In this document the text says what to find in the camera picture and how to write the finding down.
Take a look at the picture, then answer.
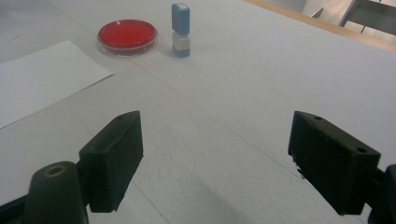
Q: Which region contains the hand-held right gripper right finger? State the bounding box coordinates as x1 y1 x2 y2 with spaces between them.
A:
287 110 382 217

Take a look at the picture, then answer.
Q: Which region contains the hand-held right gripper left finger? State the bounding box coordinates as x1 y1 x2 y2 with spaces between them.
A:
78 110 145 214

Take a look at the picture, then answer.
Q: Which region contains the round red ink pad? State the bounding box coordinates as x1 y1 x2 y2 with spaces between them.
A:
96 19 159 57

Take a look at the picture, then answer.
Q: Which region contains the blue and white stamp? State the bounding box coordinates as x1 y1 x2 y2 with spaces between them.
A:
171 3 191 59

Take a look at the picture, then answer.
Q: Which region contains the white paper sheet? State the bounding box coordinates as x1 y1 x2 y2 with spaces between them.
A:
0 39 114 130

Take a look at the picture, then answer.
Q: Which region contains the large white table cover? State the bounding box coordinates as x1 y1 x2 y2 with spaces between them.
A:
0 0 396 224

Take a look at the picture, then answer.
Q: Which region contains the grey metal desk frame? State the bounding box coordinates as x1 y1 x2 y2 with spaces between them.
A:
303 0 396 35

